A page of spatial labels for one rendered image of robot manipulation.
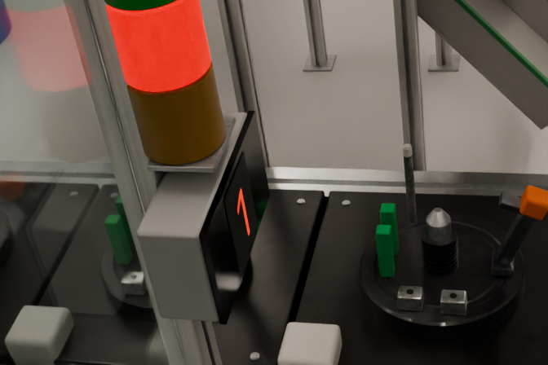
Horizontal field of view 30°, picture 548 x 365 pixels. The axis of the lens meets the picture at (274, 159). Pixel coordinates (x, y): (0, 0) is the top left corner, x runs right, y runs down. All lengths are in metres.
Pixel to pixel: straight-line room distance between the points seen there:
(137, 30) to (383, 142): 0.75
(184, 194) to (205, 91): 0.07
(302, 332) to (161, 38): 0.37
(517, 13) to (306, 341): 0.46
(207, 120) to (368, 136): 0.70
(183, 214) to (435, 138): 0.70
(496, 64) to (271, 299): 0.32
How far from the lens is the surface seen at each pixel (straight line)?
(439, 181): 1.03
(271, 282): 0.92
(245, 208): 0.64
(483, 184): 1.02
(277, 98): 1.36
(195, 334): 0.70
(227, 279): 0.61
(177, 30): 0.54
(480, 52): 1.01
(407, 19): 0.97
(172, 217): 0.58
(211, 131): 0.58
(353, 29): 1.49
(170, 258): 0.58
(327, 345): 0.83
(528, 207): 0.83
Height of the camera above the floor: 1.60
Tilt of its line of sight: 36 degrees down
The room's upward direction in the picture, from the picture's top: 10 degrees counter-clockwise
